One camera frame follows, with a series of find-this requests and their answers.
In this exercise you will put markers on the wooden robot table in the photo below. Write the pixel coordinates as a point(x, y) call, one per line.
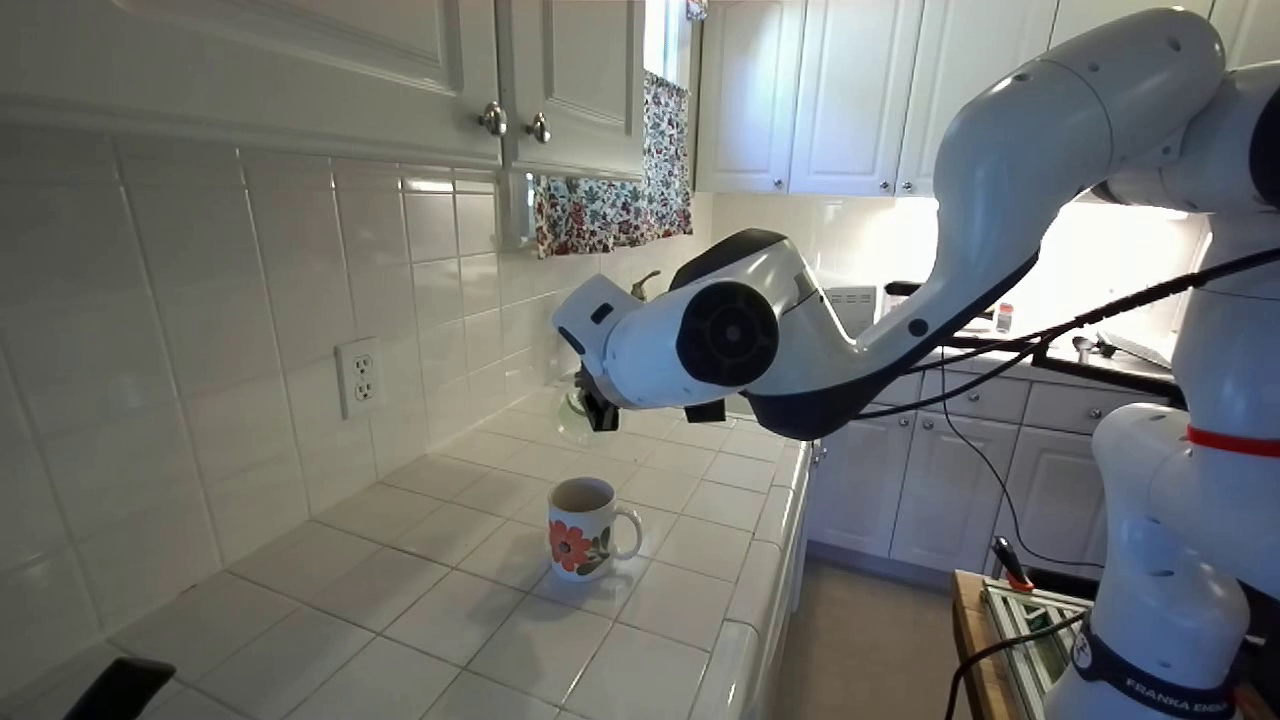
point(982, 655)

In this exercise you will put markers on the black flat object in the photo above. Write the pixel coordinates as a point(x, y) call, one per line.
point(122, 687)

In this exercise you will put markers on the floral window curtain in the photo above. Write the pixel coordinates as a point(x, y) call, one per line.
point(603, 214)

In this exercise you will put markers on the white lower kitchen cabinets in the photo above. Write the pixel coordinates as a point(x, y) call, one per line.
point(935, 481)

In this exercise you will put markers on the red black clamp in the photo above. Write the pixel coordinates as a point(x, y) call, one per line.
point(1012, 566)

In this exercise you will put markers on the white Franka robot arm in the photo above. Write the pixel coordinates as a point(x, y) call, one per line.
point(1067, 132)

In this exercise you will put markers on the silver cabinet knob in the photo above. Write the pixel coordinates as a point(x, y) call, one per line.
point(492, 118)
point(539, 131)

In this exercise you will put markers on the white under-counter cabinet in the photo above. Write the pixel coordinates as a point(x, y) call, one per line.
point(787, 584)

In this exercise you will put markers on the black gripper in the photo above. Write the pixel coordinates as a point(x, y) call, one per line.
point(603, 401)

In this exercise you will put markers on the green striped panel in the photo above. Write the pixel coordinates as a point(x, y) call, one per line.
point(1033, 624)

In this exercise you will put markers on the white upper wall cabinet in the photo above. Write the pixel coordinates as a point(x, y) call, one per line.
point(266, 66)
point(827, 95)

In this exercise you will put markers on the white floral mug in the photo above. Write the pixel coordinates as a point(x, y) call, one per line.
point(581, 533)

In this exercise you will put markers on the white wall outlet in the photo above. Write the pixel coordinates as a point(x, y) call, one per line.
point(362, 380)

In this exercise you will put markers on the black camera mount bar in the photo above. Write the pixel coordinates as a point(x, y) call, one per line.
point(1123, 360)

